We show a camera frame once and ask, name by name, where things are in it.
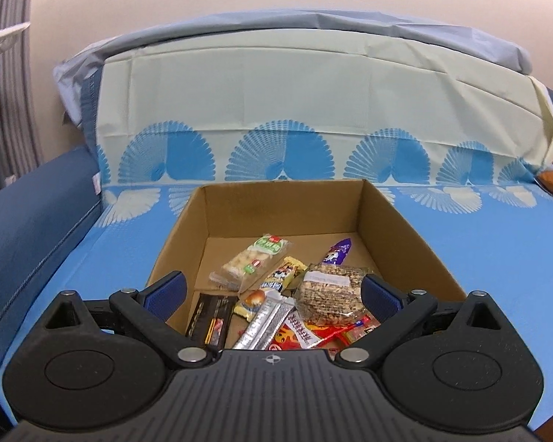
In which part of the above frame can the red stick snack packet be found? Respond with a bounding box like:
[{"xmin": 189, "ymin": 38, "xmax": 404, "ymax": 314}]
[{"xmin": 313, "ymin": 315, "xmax": 372, "ymax": 339}]

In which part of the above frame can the silver stick snack packet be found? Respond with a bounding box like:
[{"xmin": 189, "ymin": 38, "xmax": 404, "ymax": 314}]
[
  {"xmin": 233, "ymin": 297, "xmax": 282, "ymax": 351},
  {"xmin": 258, "ymin": 298, "xmax": 296, "ymax": 351}
]

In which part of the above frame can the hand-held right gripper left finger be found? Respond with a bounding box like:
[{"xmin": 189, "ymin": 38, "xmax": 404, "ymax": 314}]
[{"xmin": 41, "ymin": 271, "xmax": 213, "ymax": 369}]

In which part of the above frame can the clear pale cracker packet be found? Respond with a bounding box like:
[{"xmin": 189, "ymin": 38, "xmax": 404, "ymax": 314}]
[{"xmin": 209, "ymin": 234, "xmax": 292, "ymax": 292}]

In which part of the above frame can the purple snack packet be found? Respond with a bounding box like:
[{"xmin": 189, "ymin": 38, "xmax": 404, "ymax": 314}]
[{"xmin": 321, "ymin": 238, "xmax": 353, "ymax": 267}]

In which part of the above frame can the white rack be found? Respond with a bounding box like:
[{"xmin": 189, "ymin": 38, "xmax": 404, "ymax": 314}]
[{"xmin": 0, "ymin": 22, "xmax": 31, "ymax": 63}]

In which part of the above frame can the light blue cover sheet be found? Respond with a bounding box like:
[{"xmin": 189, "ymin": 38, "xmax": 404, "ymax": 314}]
[{"xmin": 53, "ymin": 7, "xmax": 533, "ymax": 120}]

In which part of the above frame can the yellow snack packet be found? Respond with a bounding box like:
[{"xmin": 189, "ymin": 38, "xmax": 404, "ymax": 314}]
[{"xmin": 260, "ymin": 255, "xmax": 309, "ymax": 295}]

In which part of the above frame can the clear brown nut brittle packet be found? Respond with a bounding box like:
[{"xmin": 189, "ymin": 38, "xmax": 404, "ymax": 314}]
[{"xmin": 292, "ymin": 263, "xmax": 374, "ymax": 329}]

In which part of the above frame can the grey striped curtain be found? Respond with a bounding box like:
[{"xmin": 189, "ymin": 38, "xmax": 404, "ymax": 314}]
[{"xmin": 0, "ymin": 0, "xmax": 44, "ymax": 192}]

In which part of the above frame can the small bread-picture snack packet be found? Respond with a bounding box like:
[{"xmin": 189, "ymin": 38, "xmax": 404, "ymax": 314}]
[{"xmin": 234, "ymin": 288, "xmax": 268, "ymax": 322}]

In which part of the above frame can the brown cardboard box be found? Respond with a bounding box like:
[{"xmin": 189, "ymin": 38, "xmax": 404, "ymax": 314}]
[{"xmin": 146, "ymin": 179, "xmax": 467, "ymax": 351}]

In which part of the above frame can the black snack packet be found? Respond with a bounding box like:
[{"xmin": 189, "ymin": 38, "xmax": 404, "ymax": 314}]
[{"xmin": 185, "ymin": 292, "xmax": 238, "ymax": 348}]

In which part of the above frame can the red white snack packet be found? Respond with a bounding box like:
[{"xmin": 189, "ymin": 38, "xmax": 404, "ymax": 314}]
[{"xmin": 286, "ymin": 311, "xmax": 323, "ymax": 350}]

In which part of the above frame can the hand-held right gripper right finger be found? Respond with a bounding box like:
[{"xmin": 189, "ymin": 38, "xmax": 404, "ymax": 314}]
[{"xmin": 336, "ymin": 273, "xmax": 501, "ymax": 371}]

